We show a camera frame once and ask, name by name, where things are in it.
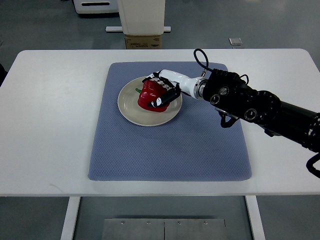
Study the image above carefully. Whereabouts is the white pillar stand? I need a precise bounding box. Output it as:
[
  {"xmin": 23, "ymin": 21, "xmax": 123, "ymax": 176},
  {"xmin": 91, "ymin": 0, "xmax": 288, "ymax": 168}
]
[{"xmin": 105, "ymin": 0, "xmax": 172, "ymax": 36}]

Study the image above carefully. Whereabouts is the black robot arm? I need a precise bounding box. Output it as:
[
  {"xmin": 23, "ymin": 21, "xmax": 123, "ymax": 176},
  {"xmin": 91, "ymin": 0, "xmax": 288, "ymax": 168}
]
[{"xmin": 196, "ymin": 63, "xmax": 320, "ymax": 177}]

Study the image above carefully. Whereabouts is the red bell pepper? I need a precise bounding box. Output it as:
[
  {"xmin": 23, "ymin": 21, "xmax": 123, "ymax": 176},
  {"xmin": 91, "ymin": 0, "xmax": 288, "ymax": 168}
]
[{"xmin": 136, "ymin": 80, "xmax": 169, "ymax": 113}]

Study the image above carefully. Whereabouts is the left white table leg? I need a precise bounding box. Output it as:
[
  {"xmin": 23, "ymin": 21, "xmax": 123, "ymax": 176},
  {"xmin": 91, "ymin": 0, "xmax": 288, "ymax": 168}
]
[{"xmin": 60, "ymin": 196, "xmax": 81, "ymax": 240}]

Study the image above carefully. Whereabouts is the cream round plate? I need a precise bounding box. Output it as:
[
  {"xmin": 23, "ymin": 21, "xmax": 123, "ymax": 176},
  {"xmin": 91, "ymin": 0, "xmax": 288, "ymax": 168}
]
[{"xmin": 117, "ymin": 76, "xmax": 183, "ymax": 127}]

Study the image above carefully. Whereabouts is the right white table leg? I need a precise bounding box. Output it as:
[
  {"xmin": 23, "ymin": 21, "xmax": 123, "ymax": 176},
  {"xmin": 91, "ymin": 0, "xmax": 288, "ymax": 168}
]
[{"xmin": 245, "ymin": 195, "xmax": 266, "ymax": 240}]

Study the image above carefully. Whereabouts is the white table leg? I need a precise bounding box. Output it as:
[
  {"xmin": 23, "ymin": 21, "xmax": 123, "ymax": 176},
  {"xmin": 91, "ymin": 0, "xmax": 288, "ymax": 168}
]
[
  {"xmin": 245, "ymin": 195, "xmax": 266, "ymax": 240},
  {"xmin": 60, "ymin": 196, "xmax": 81, "ymax": 240}
]

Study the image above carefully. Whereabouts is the white machine with slot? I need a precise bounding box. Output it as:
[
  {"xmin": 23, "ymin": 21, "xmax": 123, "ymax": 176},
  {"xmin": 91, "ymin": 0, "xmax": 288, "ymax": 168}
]
[{"xmin": 72, "ymin": 0, "xmax": 119, "ymax": 14}]

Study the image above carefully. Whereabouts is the brown cardboard box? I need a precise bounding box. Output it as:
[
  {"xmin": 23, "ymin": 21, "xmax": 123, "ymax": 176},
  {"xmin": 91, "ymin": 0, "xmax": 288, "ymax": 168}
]
[{"xmin": 124, "ymin": 35, "xmax": 162, "ymax": 50}]

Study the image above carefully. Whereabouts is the blue textured mat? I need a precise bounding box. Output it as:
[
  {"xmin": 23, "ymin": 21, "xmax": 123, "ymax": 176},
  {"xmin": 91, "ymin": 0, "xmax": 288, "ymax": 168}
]
[{"xmin": 88, "ymin": 61, "xmax": 252, "ymax": 182}]

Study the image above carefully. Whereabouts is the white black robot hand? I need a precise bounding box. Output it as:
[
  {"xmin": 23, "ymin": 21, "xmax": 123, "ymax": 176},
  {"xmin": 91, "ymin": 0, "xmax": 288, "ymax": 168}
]
[{"xmin": 142, "ymin": 69, "xmax": 207, "ymax": 108}]

